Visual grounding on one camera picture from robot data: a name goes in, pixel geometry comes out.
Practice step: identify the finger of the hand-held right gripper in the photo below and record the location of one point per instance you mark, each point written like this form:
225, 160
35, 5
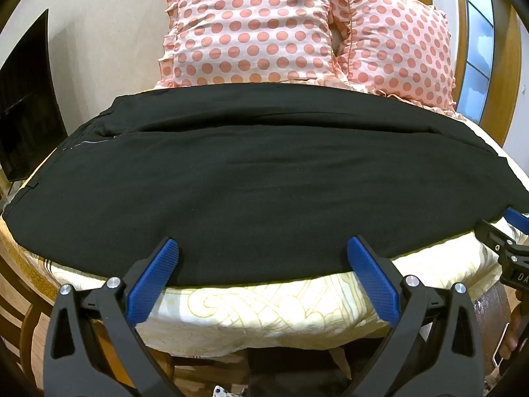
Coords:
496, 238
518, 219

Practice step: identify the dark flat screen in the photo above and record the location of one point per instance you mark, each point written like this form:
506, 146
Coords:
29, 111

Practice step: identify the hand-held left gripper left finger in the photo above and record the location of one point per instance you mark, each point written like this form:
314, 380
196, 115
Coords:
153, 281

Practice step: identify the person's right hand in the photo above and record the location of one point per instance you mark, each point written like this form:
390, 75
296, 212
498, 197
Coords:
515, 333

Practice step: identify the bed with yellow patterned sheet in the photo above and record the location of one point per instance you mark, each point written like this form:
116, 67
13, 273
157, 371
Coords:
248, 314

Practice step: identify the wooden window frame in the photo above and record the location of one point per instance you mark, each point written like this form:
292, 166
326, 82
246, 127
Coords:
506, 70

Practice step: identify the blue glass window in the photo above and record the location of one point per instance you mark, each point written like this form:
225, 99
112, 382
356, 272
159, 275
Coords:
479, 49

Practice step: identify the black pants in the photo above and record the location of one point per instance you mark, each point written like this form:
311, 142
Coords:
264, 173

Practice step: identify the pink polka dot pillow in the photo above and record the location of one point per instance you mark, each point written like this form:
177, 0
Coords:
248, 29
392, 49

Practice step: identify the wooden bed frame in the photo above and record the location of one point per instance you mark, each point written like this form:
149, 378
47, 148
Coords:
22, 297

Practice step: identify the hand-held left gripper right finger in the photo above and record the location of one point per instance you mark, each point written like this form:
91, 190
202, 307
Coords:
372, 275

